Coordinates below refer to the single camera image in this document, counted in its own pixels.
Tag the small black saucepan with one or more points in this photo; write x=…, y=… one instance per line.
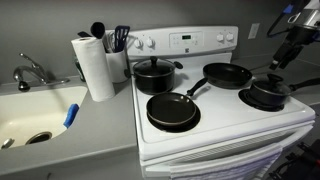
x=278, y=100

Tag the glass lid on large pot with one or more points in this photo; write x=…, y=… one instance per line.
x=153, y=67

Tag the black frying pan long handle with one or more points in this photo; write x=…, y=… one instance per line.
x=223, y=75

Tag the large black pot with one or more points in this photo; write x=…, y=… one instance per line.
x=154, y=85

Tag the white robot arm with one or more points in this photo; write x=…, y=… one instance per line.
x=302, y=13

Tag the white utensil holder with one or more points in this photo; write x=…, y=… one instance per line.
x=117, y=63

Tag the white striped dish towel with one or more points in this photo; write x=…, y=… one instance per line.
x=246, y=166

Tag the dark soap bottle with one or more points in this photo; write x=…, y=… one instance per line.
x=77, y=64

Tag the black frying pan front left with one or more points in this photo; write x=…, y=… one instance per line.
x=171, y=109

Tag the black ladle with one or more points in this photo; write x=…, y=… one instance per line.
x=98, y=30

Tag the black spatula handle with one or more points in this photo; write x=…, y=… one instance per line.
x=84, y=34

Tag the wire whisk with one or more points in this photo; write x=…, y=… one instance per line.
x=110, y=41

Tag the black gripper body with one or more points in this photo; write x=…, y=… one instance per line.
x=300, y=36

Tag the chrome sink faucet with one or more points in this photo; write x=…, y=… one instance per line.
x=38, y=72

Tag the blue slotted spatula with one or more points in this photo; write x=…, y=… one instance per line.
x=121, y=33

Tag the cream kitchen sink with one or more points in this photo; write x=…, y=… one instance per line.
x=33, y=117

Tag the white paper towel roll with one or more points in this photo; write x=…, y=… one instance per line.
x=92, y=59

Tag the glass pot lid black knob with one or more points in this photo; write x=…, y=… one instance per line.
x=273, y=85

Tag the white electric stove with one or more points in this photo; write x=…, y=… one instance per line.
x=224, y=125

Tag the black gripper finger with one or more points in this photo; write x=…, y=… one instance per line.
x=289, y=56
x=280, y=58

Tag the white wall outlet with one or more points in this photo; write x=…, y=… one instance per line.
x=253, y=30

